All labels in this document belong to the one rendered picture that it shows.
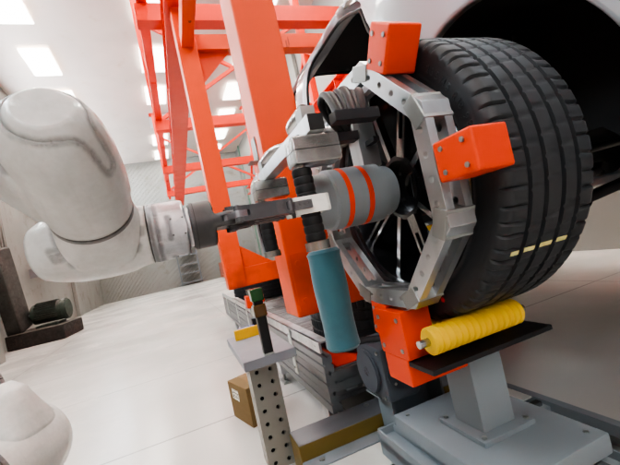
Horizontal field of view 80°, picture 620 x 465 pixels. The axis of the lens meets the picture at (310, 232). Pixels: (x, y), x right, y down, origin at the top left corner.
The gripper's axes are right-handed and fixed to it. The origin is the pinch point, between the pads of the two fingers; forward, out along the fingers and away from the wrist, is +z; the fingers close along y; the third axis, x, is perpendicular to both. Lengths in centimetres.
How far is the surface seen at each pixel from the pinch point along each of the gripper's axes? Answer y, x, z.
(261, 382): -74, -52, -4
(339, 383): -72, -60, 24
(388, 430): -43, -67, 26
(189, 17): -216, 178, 19
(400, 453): -31, -68, 23
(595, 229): -223, -58, 409
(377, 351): -42, -43, 28
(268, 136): -62, 33, 14
